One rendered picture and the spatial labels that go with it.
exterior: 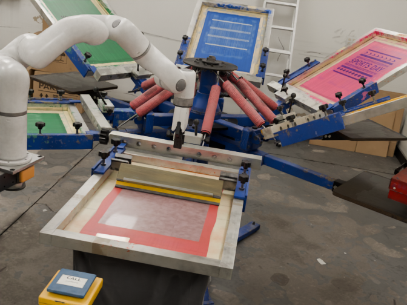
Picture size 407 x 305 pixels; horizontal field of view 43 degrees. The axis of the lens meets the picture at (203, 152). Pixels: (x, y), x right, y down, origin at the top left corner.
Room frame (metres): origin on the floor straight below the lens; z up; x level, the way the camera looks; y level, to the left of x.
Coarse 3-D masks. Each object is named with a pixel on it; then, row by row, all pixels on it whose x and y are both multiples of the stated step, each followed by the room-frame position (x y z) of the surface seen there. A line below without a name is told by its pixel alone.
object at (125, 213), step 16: (112, 192) 1.73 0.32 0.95; (128, 192) 1.75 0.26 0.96; (144, 192) 1.77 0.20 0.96; (112, 208) 1.60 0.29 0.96; (128, 208) 1.62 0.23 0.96; (144, 208) 1.64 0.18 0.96; (96, 224) 1.48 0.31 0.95; (112, 224) 1.49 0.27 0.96; (128, 224) 1.51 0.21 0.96; (144, 224) 1.52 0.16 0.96
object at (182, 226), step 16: (160, 208) 1.66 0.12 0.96; (176, 208) 1.67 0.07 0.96; (192, 208) 1.69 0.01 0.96; (208, 208) 1.71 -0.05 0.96; (160, 224) 1.54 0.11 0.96; (176, 224) 1.56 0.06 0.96; (192, 224) 1.57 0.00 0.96; (208, 224) 1.59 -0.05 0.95; (144, 240) 1.42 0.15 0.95; (160, 240) 1.43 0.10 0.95; (176, 240) 1.45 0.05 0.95; (192, 240) 1.46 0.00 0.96; (208, 240) 1.48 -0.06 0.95
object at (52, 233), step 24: (192, 168) 2.04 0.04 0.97; (216, 168) 2.03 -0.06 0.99; (72, 216) 1.49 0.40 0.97; (240, 216) 1.61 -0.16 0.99; (48, 240) 1.32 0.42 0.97; (72, 240) 1.31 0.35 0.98; (96, 240) 1.32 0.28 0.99; (168, 264) 1.29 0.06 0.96; (192, 264) 1.28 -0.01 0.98; (216, 264) 1.28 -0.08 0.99
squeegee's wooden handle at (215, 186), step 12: (120, 168) 1.82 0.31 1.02; (132, 168) 1.82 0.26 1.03; (144, 168) 1.82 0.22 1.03; (120, 180) 1.79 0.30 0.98; (144, 180) 1.79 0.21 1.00; (156, 180) 1.79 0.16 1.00; (168, 180) 1.79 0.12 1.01; (180, 180) 1.79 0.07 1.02; (192, 180) 1.80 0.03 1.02; (204, 180) 1.80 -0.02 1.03; (216, 180) 1.80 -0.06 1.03; (216, 192) 1.76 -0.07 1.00
